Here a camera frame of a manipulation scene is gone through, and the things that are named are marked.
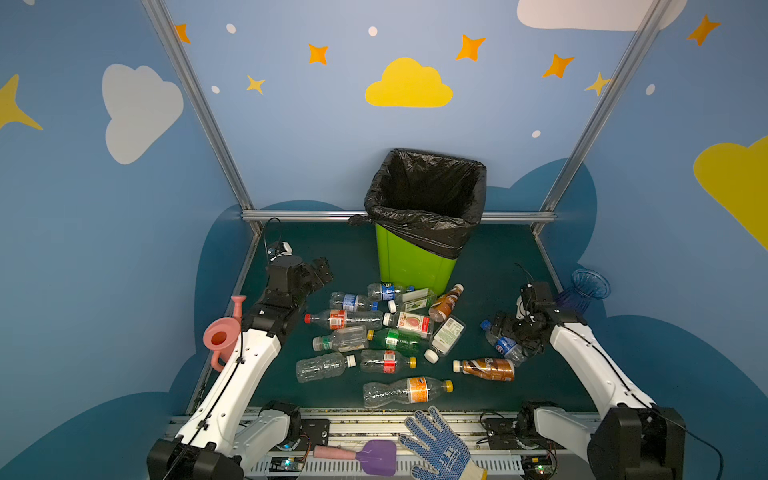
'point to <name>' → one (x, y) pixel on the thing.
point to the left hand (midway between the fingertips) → (318, 266)
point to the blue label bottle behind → (385, 291)
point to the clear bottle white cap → (325, 365)
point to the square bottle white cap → (446, 337)
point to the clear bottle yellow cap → (385, 361)
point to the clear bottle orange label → (413, 390)
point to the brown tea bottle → (502, 369)
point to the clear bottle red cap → (338, 319)
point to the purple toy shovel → (379, 457)
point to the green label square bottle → (416, 299)
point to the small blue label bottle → (504, 346)
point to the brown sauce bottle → (444, 306)
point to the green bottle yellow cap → (400, 340)
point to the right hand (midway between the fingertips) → (510, 329)
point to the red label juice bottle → (409, 322)
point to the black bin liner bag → (427, 199)
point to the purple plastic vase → (586, 286)
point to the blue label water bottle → (350, 302)
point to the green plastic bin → (402, 262)
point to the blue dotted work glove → (449, 456)
